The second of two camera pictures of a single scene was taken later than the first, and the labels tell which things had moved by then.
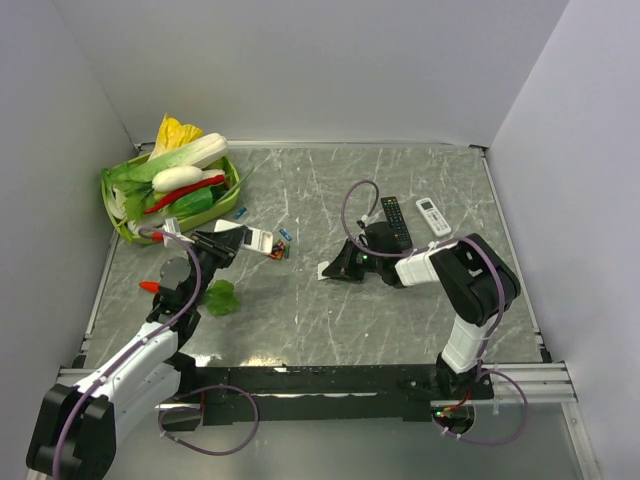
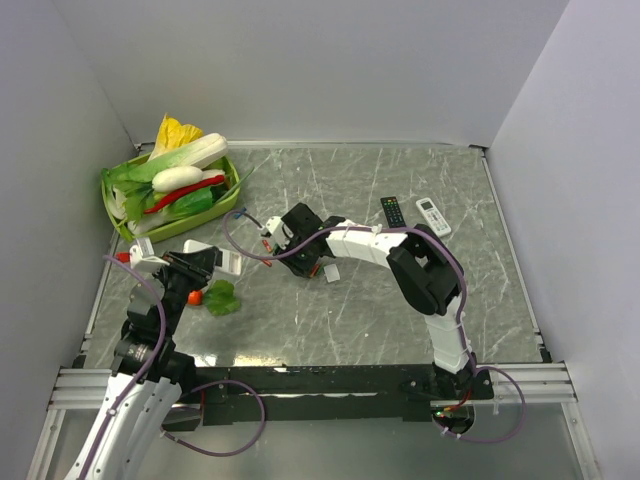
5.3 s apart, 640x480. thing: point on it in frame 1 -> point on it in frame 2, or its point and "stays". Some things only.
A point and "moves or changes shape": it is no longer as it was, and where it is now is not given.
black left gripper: [222, 245] -> [196, 265]
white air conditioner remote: [435, 219] stays
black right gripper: [344, 264] -> [299, 268]
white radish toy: [172, 177] stays
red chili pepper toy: [172, 195] stays
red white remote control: [255, 239] moves or changes shape
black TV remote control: [397, 223] stays
